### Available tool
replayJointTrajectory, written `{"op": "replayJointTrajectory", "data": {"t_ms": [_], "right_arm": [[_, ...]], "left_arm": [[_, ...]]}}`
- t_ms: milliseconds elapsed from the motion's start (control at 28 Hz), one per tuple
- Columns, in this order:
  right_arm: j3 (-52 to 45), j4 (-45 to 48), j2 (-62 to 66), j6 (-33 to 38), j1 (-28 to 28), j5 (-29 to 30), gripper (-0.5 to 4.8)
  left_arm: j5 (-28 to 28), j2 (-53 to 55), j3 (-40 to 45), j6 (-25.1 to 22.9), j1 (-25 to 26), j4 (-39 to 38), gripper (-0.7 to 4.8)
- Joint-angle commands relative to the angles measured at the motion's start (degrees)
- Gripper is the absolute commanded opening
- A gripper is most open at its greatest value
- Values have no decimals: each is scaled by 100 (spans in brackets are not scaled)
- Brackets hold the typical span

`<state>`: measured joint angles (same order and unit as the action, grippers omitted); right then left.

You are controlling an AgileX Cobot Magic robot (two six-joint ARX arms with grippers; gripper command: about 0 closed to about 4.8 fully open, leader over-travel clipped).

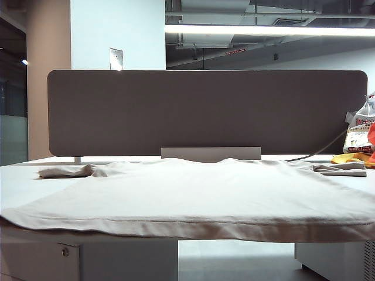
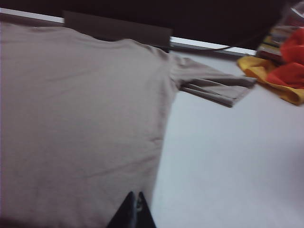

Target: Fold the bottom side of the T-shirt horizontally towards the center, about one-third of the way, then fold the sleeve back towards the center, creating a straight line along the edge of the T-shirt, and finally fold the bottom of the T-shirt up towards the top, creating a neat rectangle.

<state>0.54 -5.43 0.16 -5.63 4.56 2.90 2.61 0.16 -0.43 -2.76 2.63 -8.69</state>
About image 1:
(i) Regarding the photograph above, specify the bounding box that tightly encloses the beige T-shirt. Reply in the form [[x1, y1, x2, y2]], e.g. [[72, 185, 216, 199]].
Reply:
[[0, 157, 375, 243]]

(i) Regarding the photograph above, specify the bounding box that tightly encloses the grey fabric desk divider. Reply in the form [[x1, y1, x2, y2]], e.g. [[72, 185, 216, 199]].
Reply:
[[47, 69, 368, 157]]

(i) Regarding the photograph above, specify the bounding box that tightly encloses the long ceiling light strip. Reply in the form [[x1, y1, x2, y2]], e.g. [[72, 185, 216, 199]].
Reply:
[[165, 25, 375, 37]]

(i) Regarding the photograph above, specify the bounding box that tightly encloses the white drawer cabinet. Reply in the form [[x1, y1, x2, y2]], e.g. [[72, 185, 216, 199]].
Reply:
[[0, 232, 179, 281]]

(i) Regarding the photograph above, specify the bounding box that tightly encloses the ceiling air vent grille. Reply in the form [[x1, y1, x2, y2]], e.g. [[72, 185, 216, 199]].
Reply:
[[272, 18, 310, 26]]

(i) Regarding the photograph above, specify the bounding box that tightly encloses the yellow cloth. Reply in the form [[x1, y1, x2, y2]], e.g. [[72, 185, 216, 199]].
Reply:
[[330, 152, 375, 169]]

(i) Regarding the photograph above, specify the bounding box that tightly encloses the printed plastic snack bag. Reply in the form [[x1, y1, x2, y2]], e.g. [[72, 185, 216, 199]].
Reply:
[[343, 91, 375, 155]]

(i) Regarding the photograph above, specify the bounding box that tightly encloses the white cabinet with vent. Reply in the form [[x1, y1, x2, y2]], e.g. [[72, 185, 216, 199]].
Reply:
[[294, 239, 375, 281]]

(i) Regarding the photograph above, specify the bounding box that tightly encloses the metal wall plate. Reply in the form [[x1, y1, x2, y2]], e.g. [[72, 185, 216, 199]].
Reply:
[[110, 47, 124, 71]]

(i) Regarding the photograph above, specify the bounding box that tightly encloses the grey power cable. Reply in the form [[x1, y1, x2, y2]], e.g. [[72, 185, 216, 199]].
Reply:
[[285, 128, 348, 162]]

